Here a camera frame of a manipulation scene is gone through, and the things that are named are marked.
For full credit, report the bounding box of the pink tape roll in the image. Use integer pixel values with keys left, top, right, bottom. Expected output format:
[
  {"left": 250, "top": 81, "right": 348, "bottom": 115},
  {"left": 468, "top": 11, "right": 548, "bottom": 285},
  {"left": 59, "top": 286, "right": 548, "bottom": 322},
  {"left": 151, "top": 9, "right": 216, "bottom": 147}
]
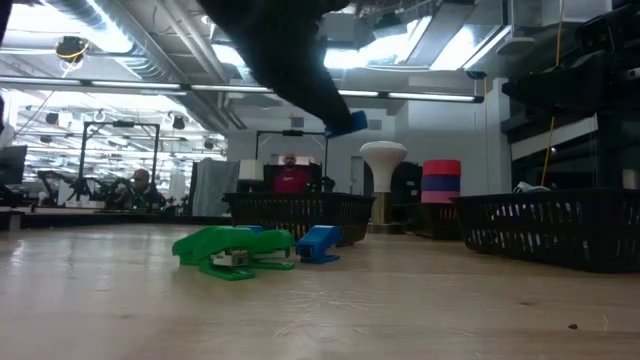
[{"left": 421, "top": 190, "right": 462, "bottom": 205}]

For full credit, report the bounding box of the red tape roll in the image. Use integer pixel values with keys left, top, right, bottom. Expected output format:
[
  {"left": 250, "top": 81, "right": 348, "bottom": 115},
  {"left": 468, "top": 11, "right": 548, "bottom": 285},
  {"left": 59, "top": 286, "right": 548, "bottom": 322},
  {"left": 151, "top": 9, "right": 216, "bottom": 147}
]
[{"left": 422, "top": 159, "right": 462, "bottom": 177}]

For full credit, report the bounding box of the yellow power cable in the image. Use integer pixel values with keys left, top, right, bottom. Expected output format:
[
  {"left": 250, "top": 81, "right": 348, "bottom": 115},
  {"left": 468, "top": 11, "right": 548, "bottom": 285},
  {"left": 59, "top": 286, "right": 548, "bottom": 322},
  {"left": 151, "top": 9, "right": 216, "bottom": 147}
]
[{"left": 539, "top": 0, "right": 565, "bottom": 187}]

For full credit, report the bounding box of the blue tape roll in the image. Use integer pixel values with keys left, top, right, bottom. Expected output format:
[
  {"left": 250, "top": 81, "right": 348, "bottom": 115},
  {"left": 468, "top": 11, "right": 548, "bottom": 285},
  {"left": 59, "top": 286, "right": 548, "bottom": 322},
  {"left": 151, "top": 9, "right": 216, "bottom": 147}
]
[{"left": 422, "top": 174, "right": 462, "bottom": 193}]

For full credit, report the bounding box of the black cabinet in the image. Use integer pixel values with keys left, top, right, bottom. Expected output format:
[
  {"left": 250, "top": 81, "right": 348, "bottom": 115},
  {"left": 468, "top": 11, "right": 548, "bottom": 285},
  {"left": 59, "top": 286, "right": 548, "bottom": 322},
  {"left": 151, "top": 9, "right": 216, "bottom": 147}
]
[{"left": 392, "top": 162, "right": 424, "bottom": 236}]

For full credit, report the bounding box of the grey staple remover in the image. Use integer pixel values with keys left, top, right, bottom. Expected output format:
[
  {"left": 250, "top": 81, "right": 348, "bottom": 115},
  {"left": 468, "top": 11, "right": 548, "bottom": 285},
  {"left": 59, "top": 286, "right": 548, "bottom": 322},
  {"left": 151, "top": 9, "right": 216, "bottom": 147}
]
[{"left": 512, "top": 181, "right": 552, "bottom": 194}]

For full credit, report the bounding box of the dark monitor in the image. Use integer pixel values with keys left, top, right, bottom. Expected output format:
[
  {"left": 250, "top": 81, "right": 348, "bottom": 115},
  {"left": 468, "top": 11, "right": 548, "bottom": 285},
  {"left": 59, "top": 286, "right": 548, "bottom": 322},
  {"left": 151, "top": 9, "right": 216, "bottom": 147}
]
[{"left": 0, "top": 145, "right": 29, "bottom": 187}]

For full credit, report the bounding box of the green stapler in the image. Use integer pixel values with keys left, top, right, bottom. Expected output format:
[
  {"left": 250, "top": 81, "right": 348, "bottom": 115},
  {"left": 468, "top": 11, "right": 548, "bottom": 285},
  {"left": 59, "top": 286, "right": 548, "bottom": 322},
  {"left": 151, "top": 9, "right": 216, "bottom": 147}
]
[
  {"left": 247, "top": 228, "right": 297, "bottom": 272},
  {"left": 172, "top": 225, "right": 261, "bottom": 281}
]

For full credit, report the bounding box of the black gantry frame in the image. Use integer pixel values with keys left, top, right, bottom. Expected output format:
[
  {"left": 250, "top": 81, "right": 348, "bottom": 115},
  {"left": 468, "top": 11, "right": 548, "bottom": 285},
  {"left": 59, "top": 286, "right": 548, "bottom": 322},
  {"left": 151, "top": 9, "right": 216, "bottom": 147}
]
[
  {"left": 255, "top": 129, "right": 330, "bottom": 194},
  {"left": 77, "top": 121, "right": 161, "bottom": 201}
]

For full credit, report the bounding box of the long light bar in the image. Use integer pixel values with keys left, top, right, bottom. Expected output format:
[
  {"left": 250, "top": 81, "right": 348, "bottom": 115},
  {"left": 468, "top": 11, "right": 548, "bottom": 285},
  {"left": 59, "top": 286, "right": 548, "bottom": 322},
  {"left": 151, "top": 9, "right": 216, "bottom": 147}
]
[{"left": 0, "top": 77, "right": 485, "bottom": 105}]

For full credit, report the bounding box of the dark background table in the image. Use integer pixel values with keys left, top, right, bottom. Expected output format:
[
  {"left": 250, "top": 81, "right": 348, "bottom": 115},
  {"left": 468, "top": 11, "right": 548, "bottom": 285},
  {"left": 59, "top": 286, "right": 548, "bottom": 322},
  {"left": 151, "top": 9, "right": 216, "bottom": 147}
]
[{"left": 22, "top": 207, "right": 231, "bottom": 226}]

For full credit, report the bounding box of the person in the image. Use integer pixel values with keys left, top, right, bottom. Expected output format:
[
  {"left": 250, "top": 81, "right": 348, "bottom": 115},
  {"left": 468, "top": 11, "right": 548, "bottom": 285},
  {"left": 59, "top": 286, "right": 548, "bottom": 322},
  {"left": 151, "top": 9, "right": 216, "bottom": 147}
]
[
  {"left": 272, "top": 152, "right": 314, "bottom": 195},
  {"left": 117, "top": 168, "right": 167, "bottom": 210}
]

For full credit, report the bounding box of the white mushroom lamp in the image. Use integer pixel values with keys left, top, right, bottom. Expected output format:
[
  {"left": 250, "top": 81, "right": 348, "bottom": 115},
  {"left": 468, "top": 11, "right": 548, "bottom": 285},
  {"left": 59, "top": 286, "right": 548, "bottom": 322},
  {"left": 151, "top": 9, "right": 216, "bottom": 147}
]
[{"left": 359, "top": 140, "right": 409, "bottom": 235}]

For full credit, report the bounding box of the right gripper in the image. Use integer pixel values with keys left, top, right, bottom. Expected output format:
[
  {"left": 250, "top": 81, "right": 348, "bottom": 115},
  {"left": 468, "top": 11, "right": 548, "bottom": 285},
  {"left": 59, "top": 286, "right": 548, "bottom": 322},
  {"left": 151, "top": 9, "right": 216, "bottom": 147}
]
[{"left": 502, "top": 2, "right": 640, "bottom": 116}]

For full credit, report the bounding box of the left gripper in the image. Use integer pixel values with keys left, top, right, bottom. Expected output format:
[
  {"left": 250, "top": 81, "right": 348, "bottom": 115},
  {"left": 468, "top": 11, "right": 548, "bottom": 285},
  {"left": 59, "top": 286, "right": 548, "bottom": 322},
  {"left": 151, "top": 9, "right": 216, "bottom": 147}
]
[{"left": 227, "top": 29, "right": 355, "bottom": 135}]

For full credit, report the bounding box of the small white-shade lamp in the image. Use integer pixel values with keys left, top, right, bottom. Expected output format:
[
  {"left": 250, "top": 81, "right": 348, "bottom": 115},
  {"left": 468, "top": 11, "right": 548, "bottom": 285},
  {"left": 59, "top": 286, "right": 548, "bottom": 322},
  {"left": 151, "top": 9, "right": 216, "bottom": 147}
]
[{"left": 238, "top": 159, "right": 265, "bottom": 194}]

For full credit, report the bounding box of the grey cloth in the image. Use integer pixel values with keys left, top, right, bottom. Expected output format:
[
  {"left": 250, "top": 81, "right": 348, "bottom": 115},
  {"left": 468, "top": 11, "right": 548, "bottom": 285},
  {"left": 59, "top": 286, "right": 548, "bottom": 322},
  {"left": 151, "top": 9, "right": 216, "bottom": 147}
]
[{"left": 192, "top": 158, "right": 241, "bottom": 217}]

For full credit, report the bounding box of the black ceiling camera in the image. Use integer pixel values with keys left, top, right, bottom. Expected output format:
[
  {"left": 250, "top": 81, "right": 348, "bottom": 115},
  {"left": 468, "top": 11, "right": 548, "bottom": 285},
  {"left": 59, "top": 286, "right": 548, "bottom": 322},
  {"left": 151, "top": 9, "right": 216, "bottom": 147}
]
[{"left": 54, "top": 35, "right": 91, "bottom": 64}]

